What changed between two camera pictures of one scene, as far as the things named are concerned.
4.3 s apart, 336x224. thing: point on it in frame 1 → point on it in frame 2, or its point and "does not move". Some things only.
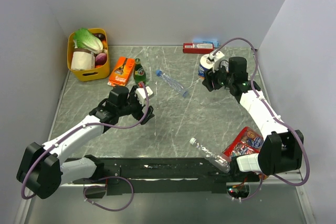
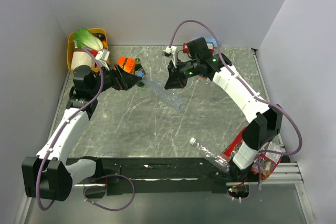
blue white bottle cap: (192, 141) does not move
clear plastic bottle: (177, 86) → (174, 99)
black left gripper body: (132, 106) → (109, 80)
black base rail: (158, 176) does not move
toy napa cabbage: (84, 39) does not move
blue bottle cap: (158, 72) → (140, 74)
